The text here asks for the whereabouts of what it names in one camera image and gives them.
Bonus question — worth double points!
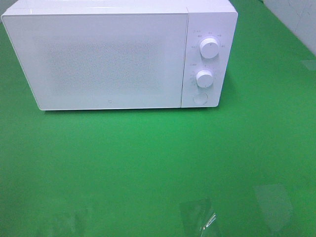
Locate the round white door button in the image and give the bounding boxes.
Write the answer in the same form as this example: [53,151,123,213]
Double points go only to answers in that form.
[193,93,208,105]

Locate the white microwave door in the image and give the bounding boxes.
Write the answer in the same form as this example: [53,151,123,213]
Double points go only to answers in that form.
[3,14,188,110]

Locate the white microwave oven body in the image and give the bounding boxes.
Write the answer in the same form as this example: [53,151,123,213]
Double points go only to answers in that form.
[1,0,238,108]

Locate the clear tape patch centre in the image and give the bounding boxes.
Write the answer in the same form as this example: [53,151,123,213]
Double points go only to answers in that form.
[180,198,218,237]

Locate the white microwave knob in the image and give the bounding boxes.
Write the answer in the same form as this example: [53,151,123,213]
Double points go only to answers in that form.
[196,70,214,88]
[199,36,220,59]

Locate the clear tape patch far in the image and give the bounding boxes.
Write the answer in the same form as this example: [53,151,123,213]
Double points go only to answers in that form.
[302,60,316,71]

